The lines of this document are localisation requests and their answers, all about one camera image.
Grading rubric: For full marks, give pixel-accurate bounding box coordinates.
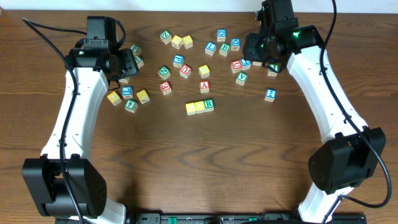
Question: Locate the blue letter L block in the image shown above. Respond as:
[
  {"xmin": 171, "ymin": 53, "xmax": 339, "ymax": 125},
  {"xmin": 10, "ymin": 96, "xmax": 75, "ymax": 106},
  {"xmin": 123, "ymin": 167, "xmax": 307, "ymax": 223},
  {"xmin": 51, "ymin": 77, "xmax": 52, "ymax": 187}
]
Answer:
[
  {"xmin": 121, "ymin": 86, "xmax": 133, "ymax": 99},
  {"xmin": 205, "ymin": 42, "xmax": 217, "ymax": 56}
]

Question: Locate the green letter R block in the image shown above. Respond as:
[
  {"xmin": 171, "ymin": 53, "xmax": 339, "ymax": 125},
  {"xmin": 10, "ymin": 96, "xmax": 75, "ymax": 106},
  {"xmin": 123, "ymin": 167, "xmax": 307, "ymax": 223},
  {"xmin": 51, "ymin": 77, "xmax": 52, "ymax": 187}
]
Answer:
[{"xmin": 203, "ymin": 99, "xmax": 215, "ymax": 112}]

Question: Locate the yellow letter C block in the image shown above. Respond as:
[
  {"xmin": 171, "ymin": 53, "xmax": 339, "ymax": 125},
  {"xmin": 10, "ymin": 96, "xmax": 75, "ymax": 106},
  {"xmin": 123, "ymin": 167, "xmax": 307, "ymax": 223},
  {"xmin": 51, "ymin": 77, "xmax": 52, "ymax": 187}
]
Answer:
[{"xmin": 185, "ymin": 103, "xmax": 197, "ymax": 115}]

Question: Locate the yellow letter O block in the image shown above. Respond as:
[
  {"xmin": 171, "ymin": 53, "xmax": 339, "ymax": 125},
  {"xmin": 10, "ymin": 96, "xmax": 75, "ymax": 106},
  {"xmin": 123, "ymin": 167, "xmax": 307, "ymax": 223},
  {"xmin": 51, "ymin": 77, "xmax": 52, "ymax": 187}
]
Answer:
[{"xmin": 195, "ymin": 101, "xmax": 205, "ymax": 114}]

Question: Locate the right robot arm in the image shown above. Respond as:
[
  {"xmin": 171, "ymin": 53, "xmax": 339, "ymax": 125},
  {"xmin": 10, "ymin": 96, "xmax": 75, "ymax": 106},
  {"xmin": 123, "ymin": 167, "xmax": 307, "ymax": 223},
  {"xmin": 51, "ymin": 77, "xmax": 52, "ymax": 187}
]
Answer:
[{"xmin": 243, "ymin": 0, "xmax": 387, "ymax": 223}]

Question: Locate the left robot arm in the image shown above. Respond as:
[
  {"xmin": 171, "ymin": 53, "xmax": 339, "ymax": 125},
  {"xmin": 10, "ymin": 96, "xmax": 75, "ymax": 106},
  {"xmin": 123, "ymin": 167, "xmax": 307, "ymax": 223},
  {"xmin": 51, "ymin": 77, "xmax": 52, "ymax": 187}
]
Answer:
[{"xmin": 22, "ymin": 16, "xmax": 139, "ymax": 224}]

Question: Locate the green number 7 block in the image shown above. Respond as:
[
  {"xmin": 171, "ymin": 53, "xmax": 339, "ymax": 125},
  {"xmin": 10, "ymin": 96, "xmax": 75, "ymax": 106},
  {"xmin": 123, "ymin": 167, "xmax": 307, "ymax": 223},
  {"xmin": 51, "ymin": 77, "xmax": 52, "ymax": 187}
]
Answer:
[{"xmin": 134, "ymin": 55, "xmax": 144, "ymax": 68}]

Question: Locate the green letter V block left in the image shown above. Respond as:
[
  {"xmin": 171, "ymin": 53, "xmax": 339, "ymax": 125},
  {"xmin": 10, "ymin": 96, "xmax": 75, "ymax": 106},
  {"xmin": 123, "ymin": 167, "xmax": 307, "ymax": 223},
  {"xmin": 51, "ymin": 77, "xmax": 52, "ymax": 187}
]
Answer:
[{"xmin": 119, "ymin": 77, "xmax": 129, "ymax": 83}]

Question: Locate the green letter v block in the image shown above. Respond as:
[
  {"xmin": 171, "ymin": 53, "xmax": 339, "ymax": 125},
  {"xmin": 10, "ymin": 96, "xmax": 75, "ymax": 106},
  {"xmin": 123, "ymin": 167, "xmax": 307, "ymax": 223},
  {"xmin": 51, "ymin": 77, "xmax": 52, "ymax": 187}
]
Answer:
[
  {"xmin": 236, "ymin": 72, "xmax": 248, "ymax": 86},
  {"xmin": 119, "ymin": 77, "xmax": 129, "ymax": 83}
]

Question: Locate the blue number 5 block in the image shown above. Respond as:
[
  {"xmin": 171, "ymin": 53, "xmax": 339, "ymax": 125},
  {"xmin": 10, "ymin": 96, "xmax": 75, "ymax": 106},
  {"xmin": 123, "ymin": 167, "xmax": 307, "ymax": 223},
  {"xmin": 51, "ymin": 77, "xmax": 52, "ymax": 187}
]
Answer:
[{"xmin": 252, "ymin": 61, "xmax": 262, "ymax": 67}]

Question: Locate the blue letter I block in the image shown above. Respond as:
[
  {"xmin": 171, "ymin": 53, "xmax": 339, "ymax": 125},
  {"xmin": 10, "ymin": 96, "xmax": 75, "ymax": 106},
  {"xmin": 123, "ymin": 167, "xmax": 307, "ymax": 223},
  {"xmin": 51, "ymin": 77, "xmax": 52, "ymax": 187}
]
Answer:
[{"xmin": 241, "ymin": 58, "xmax": 252, "ymax": 70}]

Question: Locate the blue letter D block lower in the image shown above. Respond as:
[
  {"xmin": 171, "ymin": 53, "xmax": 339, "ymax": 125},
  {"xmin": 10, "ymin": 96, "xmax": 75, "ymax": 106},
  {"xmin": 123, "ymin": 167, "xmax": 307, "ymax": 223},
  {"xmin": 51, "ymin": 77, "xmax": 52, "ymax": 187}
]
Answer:
[{"xmin": 231, "ymin": 38, "xmax": 241, "ymax": 51}]

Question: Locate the blue letter d block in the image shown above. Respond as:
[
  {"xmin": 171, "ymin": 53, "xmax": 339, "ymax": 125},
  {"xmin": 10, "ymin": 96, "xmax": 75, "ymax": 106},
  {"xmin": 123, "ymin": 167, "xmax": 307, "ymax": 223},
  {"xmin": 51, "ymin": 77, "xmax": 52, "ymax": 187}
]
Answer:
[
  {"xmin": 231, "ymin": 38, "xmax": 241, "ymax": 51},
  {"xmin": 216, "ymin": 29, "xmax": 226, "ymax": 42}
]

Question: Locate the red letter U block right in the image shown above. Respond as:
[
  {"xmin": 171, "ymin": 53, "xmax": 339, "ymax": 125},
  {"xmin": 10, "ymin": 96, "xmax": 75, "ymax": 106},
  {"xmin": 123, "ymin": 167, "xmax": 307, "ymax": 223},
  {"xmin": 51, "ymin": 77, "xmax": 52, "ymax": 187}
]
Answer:
[{"xmin": 231, "ymin": 60, "xmax": 243, "ymax": 73}]

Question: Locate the red letter u block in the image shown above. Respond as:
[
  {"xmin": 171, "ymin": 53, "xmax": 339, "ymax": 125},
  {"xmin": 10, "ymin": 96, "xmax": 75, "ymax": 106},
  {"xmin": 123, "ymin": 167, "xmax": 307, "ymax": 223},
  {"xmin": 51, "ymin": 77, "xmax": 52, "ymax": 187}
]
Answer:
[
  {"xmin": 231, "ymin": 60, "xmax": 243, "ymax": 73},
  {"xmin": 179, "ymin": 64, "xmax": 192, "ymax": 78}
]

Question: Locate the green letter J block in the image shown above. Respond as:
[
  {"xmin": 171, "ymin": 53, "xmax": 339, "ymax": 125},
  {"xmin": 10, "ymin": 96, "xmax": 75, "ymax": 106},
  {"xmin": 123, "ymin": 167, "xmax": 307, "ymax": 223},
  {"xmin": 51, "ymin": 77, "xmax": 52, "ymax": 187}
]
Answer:
[{"xmin": 267, "ymin": 64, "xmax": 279, "ymax": 77}]

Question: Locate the green letter B block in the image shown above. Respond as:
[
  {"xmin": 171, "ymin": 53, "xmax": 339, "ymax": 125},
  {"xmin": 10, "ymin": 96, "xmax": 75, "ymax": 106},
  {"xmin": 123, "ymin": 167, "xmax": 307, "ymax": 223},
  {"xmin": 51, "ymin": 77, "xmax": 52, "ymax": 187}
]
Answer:
[{"xmin": 219, "ymin": 42, "xmax": 231, "ymax": 57}]

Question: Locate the yellow block lower left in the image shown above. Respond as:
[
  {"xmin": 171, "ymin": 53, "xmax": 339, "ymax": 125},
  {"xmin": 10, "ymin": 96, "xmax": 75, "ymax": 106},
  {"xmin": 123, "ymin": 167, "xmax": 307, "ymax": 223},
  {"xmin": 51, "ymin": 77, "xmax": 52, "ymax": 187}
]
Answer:
[{"xmin": 136, "ymin": 90, "xmax": 150, "ymax": 104}]

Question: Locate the yellow block far left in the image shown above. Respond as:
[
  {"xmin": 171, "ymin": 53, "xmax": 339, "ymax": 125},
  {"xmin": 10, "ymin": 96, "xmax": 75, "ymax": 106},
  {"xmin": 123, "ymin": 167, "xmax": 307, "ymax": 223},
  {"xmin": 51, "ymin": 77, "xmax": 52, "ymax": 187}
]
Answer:
[{"xmin": 107, "ymin": 91, "xmax": 122, "ymax": 106}]

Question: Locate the green letter N block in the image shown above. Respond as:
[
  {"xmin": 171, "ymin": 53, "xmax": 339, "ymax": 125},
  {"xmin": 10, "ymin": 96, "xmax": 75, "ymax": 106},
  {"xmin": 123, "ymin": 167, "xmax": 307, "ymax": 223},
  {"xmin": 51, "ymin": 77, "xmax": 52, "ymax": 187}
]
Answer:
[{"xmin": 158, "ymin": 66, "xmax": 171, "ymax": 80}]

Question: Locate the blue letter D block upper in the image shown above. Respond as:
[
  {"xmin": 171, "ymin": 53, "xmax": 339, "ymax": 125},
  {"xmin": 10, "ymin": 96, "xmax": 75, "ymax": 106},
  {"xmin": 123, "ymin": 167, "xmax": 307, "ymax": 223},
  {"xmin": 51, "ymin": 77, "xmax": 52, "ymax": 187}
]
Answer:
[{"xmin": 216, "ymin": 29, "xmax": 226, "ymax": 42}]

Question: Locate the green number 4 block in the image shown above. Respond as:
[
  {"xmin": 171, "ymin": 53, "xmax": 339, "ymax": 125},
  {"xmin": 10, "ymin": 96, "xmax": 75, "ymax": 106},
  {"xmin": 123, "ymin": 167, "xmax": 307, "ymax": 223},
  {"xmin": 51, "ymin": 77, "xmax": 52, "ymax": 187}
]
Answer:
[{"xmin": 124, "ymin": 100, "xmax": 138, "ymax": 113}]

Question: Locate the red number 3 block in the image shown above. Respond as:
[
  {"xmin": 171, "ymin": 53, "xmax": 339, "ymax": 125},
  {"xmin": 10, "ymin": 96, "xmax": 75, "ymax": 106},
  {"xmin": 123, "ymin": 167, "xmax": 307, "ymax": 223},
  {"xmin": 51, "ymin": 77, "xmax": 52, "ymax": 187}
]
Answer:
[{"xmin": 160, "ymin": 81, "xmax": 172, "ymax": 95}]

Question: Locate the green letter Z block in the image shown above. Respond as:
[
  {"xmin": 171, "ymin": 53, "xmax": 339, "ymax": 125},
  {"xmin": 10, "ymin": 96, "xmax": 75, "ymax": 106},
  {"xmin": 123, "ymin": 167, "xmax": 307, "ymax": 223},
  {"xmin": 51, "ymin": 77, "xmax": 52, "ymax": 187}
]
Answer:
[{"xmin": 160, "ymin": 30, "xmax": 172, "ymax": 45}]

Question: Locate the blue letter P block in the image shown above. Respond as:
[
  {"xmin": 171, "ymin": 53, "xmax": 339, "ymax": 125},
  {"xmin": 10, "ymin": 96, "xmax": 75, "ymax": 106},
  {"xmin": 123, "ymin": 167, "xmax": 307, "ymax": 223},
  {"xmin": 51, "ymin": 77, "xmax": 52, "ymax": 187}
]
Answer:
[{"xmin": 173, "ymin": 55, "xmax": 184, "ymax": 68}]

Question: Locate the blue number 2 block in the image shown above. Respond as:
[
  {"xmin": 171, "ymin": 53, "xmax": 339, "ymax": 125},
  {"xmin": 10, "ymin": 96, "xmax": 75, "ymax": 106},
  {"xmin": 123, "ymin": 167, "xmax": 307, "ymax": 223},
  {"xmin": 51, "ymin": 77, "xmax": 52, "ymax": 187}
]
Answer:
[{"xmin": 264, "ymin": 89, "xmax": 277, "ymax": 102}]

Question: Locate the yellow block top left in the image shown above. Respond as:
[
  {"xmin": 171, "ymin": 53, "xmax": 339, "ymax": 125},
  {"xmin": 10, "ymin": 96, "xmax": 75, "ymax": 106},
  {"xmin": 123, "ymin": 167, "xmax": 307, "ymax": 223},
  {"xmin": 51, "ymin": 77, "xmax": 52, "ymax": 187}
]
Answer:
[{"xmin": 171, "ymin": 35, "xmax": 183, "ymax": 49}]

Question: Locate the red letter U block centre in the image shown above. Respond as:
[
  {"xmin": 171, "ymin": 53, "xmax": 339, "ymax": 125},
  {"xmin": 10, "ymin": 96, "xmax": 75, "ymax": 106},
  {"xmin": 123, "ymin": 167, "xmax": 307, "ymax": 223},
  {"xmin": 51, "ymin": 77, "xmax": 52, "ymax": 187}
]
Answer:
[{"xmin": 179, "ymin": 64, "xmax": 192, "ymax": 78}]

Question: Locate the yellow block centre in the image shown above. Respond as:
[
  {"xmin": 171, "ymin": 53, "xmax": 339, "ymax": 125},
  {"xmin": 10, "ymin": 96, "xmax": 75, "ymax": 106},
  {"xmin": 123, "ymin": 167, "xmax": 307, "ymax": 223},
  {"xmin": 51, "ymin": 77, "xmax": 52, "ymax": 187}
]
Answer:
[{"xmin": 198, "ymin": 65, "xmax": 210, "ymax": 78}]

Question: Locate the red letter A block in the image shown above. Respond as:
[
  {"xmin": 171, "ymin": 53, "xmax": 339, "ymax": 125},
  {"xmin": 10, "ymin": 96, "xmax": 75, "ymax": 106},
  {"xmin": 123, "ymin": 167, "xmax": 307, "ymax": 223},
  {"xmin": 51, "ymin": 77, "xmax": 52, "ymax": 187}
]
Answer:
[{"xmin": 200, "ymin": 80, "xmax": 210, "ymax": 93}]

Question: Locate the yellow block top right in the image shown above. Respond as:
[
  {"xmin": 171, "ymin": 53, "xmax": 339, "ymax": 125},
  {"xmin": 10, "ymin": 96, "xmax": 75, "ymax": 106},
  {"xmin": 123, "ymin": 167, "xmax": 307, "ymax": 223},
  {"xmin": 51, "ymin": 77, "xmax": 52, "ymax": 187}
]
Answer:
[{"xmin": 182, "ymin": 35, "xmax": 193, "ymax": 49}]

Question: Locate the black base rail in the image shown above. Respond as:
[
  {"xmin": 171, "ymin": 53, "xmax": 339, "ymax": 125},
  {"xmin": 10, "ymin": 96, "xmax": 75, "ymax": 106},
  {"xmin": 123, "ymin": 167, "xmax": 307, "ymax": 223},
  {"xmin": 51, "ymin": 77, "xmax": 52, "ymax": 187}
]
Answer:
[{"xmin": 125, "ymin": 210, "xmax": 367, "ymax": 224}]

